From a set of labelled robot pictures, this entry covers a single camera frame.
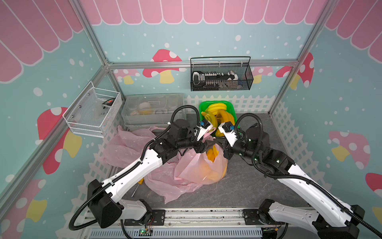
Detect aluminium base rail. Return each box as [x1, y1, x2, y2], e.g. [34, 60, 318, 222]
[77, 207, 332, 239]

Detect yellow banana bunch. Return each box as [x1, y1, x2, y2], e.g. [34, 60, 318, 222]
[206, 145, 219, 162]

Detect white wire mesh basket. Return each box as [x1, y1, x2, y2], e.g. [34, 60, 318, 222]
[63, 82, 122, 138]

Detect pink plastic bags pile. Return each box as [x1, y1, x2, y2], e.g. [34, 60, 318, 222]
[100, 124, 171, 169]

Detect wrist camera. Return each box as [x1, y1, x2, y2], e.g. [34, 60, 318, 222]
[218, 121, 238, 146]
[197, 119, 214, 141]

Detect yellow handle screwdriver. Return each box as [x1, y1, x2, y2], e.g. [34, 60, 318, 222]
[131, 178, 144, 197]

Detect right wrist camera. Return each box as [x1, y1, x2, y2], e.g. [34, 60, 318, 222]
[218, 121, 238, 146]

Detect black wire mesh basket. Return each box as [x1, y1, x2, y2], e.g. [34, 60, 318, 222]
[190, 56, 254, 91]

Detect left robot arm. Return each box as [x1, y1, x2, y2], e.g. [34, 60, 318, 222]
[69, 105, 213, 231]

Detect pink plastic bag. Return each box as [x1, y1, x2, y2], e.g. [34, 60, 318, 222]
[144, 144, 228, 204]

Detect clear plastic storage box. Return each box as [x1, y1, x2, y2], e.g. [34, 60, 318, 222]
[121, 93, 184, 130]

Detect green plastic basket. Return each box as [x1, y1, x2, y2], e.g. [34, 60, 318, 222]
[198, 100, 239, 132]

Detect bananas in green basket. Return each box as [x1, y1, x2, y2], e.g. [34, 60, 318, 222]
[200, 103, 236, 137]

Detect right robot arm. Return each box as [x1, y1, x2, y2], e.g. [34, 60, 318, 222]
[218, 113, 382, 239]

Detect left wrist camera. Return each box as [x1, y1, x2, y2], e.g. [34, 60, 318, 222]
[197, 119, 214, 141]

